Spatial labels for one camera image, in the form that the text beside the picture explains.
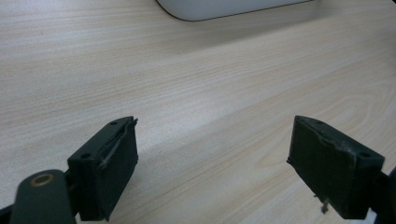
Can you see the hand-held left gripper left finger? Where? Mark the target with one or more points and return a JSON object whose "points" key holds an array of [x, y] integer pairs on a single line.
{"points": [[102, 174]]}

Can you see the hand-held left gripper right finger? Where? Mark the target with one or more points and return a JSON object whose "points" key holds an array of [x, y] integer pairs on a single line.
{"points": [[333, 174]]}

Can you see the white rounded tray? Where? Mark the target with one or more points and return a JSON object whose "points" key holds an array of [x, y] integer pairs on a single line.
{"points": [[224, 7]]}

